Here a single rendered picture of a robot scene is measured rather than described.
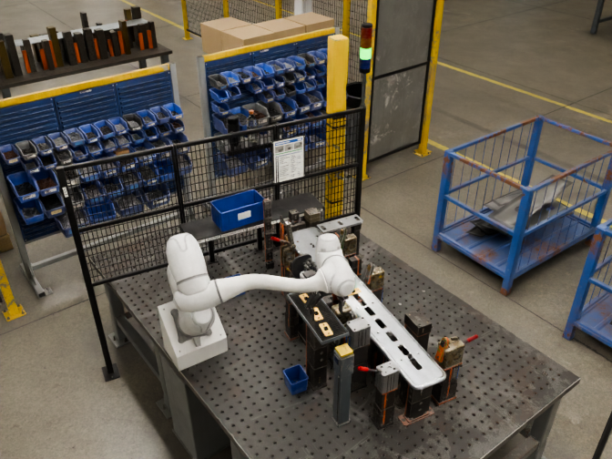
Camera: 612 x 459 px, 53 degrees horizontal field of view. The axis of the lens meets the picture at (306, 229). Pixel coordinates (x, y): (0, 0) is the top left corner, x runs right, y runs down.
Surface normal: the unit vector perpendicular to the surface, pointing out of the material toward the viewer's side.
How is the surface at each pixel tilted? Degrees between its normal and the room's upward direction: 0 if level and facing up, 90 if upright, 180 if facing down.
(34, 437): 0
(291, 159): 90
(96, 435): 0
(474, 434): 0
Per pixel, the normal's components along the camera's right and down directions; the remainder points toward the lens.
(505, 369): 0.00, -0.83
